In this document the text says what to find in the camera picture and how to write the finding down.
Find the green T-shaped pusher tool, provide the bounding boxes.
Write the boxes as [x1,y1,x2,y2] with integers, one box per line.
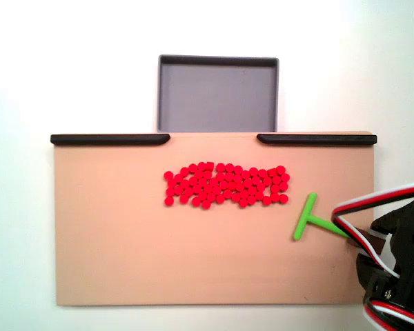
[292,192,384,254]

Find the red granule pile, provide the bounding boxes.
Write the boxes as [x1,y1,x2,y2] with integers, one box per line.
[163,161,291,210]

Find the beige flat board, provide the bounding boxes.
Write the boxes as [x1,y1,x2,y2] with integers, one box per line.
[52,130,377,307]

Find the grey plastic tray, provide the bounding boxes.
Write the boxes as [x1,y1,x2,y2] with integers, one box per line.
[157,54,280,133]

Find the black edge rail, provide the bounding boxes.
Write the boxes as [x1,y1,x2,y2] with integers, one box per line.
[256,133,378,146]
[50,133,171,146]

